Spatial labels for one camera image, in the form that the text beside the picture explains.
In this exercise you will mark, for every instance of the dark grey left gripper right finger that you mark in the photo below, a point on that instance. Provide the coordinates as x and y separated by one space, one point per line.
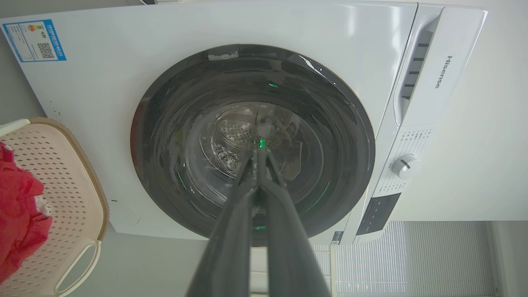
288 247

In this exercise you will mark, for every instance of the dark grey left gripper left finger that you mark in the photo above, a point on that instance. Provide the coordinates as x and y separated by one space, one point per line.
231 247

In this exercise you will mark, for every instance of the beige perforated laundry basket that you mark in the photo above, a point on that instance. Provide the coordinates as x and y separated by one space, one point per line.
70 198

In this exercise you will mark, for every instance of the white window blind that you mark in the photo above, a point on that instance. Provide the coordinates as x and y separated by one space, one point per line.
412 260

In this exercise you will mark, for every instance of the round dark glass washer door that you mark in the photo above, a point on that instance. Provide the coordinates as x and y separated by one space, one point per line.
198 123

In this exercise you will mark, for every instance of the white washer control dial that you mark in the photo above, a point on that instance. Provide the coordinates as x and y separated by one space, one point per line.
406 166

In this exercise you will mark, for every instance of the white Hisense washing machine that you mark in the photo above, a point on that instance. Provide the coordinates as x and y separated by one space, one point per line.
103 103

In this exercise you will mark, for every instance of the red garment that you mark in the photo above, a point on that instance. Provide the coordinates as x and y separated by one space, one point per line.
18 214

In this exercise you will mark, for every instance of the blue energy label sticker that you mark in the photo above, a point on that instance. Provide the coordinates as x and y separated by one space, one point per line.
35 40

